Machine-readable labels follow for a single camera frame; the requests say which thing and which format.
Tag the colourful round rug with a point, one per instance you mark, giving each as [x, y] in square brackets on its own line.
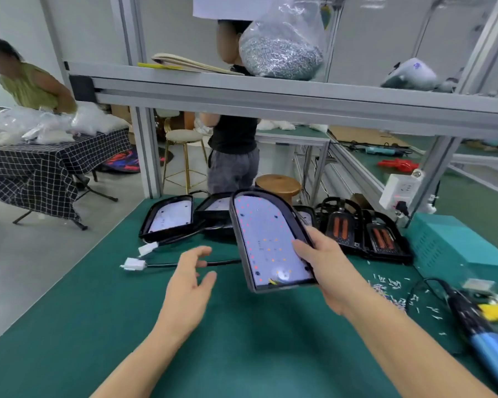
[124, 161]

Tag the person's left forearm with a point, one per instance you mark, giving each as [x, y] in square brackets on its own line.
[145, 364]

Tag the round beige stool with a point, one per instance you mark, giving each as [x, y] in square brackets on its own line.
[182, 136]

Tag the person's right forearm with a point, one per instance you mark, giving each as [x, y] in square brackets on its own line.
[415, 348]

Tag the white paper sheet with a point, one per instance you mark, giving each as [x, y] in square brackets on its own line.
[232, 5]

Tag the teal hand tool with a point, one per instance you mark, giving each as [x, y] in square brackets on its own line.
[378, 150]

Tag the person's right hand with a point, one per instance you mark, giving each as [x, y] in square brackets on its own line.
[336, 277]

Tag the blue black electric screwdriver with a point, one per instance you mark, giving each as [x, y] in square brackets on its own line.
[490, 344]

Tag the person's left hand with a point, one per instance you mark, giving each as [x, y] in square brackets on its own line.
[182, 298]

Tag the green workbench white legs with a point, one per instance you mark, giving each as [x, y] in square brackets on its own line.
[481, 149]

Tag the white handheld device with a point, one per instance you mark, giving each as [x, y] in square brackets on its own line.
[411, 74]

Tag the round brown wooden stool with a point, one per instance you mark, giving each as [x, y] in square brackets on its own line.
[278, 185]

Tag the small green workbench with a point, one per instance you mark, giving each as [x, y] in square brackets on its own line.
[290, 136]

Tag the heap of small silver screws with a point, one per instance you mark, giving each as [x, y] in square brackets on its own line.
[394, 292]

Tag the aluminium shelf frame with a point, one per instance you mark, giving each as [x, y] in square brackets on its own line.
[315, 99]

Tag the teal power supply box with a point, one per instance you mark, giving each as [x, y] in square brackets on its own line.
[461, 248]

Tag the white plastic bags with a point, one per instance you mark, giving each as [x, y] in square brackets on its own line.
[50, 124]

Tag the stack of unassembled lamp housings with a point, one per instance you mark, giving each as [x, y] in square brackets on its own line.
[170, 215]

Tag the clear bag of screws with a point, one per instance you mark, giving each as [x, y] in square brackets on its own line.
[282, 49]

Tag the red tool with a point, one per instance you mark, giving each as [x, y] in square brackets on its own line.
[398, 165]

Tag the white power strip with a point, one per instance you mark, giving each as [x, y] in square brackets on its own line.
[401, 190]

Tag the black checked cloth table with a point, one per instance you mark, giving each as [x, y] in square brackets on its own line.
[41, 170]

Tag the beige flat folder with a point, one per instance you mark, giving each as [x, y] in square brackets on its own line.
[191, 63]

